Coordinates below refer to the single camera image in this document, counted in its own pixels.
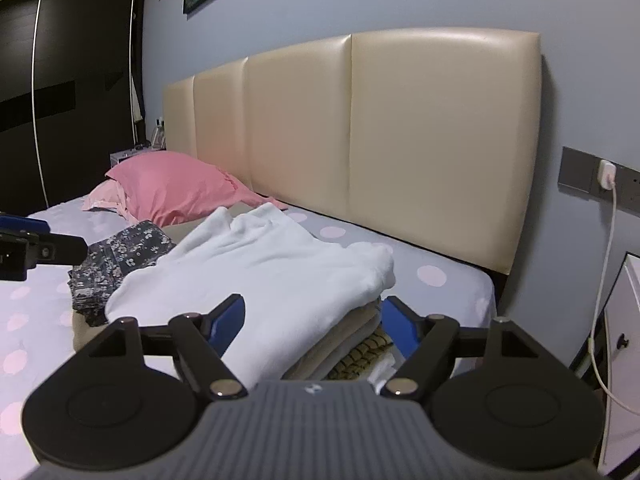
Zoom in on white fleece garment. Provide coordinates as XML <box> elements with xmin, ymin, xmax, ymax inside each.
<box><xmin>105</xmin><ymin>204</ymin><xmax>395</xmax><ymax>388</ymax></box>

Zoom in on polka dot bed sheet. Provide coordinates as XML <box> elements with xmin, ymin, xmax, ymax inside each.
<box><xmin>1</xmin><ymin>200</ymin><xmax>495</xmax><ymax>479</ymax></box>

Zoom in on light pink cloth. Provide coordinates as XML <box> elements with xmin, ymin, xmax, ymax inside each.
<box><xmin>82</xmin><ymin>179</ymin><xmax>138</xmax><ymax>224</ymax></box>

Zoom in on beige folded garment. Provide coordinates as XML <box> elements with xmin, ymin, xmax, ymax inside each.
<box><xmin>68</xmin><ymin>204</ymin><xmax>395</xmax><ymax>386</ymax></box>

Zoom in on dark floral folded garment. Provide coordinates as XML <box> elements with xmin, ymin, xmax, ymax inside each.
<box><xmin>68</xmin><ymin>220</ymin><xmax>176</xmax><ymax>326</ymax></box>

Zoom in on pink pillow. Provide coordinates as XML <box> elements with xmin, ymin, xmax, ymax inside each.
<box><xmin>105</xmin><ymin>151</ymin><xmax>286</xmax><ymax>226</ymax></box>

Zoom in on bedside table with items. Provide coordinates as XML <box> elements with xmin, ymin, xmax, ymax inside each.
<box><xmin>110</xmin><ymin>117</ymin><xmax>166</xmax><ymax>167</ymax></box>

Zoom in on black sliding wardrobe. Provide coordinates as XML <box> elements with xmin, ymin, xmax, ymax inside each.
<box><xmin>1</xmin><ymin>0</ymin><xmax>144</xmax><ymax>216</ymax></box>

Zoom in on beige padded headboard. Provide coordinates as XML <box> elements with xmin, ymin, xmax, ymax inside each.
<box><xmin>163</xmin><ymin>27</ymin><xmax>541</xmax><ymax>274</ymax></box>

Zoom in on white bedside cabinet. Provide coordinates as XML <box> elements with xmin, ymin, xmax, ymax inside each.
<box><xmin>599</xmin><ymin>254</ymin><xmax>639</xmax><ymax>474</ymax></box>

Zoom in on white charger plug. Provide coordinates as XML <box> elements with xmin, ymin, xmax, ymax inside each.
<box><xmin>597</xmin><ymin>159</ymin><xmax>617</xmax><ymax>191</ymax></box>

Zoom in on white charging cable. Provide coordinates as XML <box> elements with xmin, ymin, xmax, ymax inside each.
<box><xmin>588</xmin><ymin>186</ymin><xmax>622</xmax><ymax>468</ymax></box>

